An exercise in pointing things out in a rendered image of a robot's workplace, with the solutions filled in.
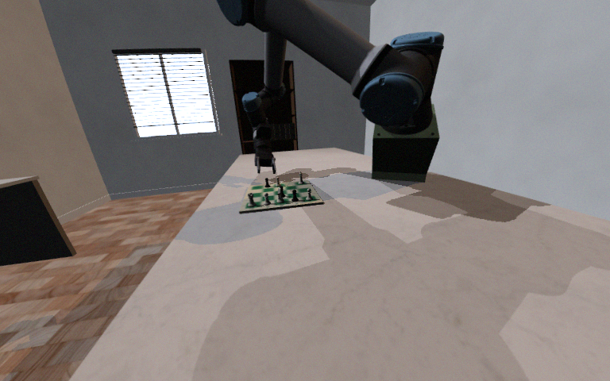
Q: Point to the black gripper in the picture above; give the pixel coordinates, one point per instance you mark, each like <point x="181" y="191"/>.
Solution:
<point x="263" y="147"/>

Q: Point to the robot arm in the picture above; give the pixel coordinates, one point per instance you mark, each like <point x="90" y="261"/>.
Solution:
<point x="389" y="85"/>

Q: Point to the green and cream chessboard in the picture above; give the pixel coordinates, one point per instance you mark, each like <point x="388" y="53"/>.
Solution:
<point x="258" y="197"/>

